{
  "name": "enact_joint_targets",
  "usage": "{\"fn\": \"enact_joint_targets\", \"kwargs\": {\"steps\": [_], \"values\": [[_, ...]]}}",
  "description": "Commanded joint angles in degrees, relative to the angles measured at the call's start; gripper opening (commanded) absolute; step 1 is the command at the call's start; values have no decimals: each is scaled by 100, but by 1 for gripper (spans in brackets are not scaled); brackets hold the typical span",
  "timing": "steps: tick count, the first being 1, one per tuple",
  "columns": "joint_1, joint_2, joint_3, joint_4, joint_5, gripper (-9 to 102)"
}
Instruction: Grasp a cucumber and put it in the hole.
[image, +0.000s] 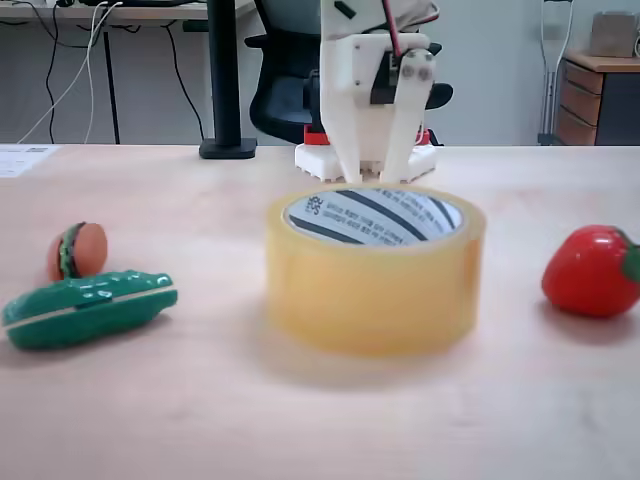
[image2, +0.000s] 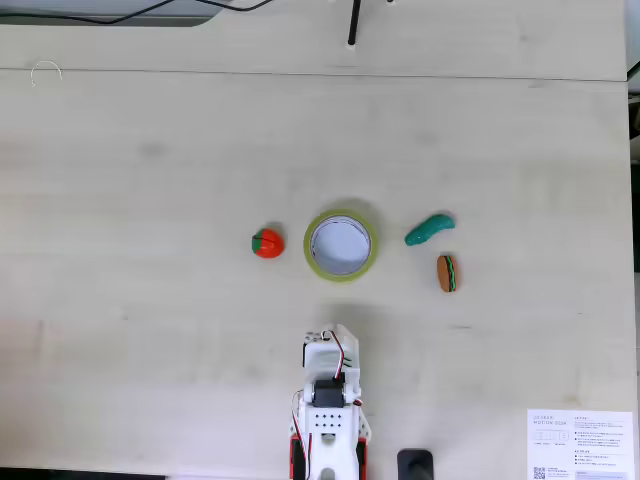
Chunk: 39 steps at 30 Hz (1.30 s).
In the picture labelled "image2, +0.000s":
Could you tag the green toy cucumber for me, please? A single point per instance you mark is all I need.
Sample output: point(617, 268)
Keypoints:
point(430, 231)

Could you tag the yellow tape roll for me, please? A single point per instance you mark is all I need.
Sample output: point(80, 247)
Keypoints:
point(312, 260)

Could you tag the red toy strawberry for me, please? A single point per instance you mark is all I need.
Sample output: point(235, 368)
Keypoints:
point(270, 244)

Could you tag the toy hamburger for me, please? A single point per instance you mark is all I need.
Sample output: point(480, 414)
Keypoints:
point(446, 274)

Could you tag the black pole clamp stand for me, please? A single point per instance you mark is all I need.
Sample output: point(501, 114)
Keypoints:
point(415, 467)

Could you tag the white printed paper sheet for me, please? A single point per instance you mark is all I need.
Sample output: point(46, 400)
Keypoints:
point(580, 445)

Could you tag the black tripod leg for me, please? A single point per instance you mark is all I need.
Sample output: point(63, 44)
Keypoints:
point(354, 25)

